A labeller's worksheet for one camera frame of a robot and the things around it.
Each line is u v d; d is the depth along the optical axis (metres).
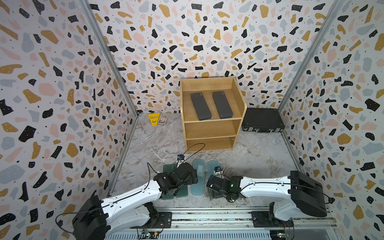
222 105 0.83
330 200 0.77
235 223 0.73
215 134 0.90
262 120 1.25
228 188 0.61
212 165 0.94
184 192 0.84
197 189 0.84
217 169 0.76
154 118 1.18
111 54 0.86
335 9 0.72
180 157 0.73
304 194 0.43
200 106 0.80
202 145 0.72
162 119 1.17
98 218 0.40
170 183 0.58
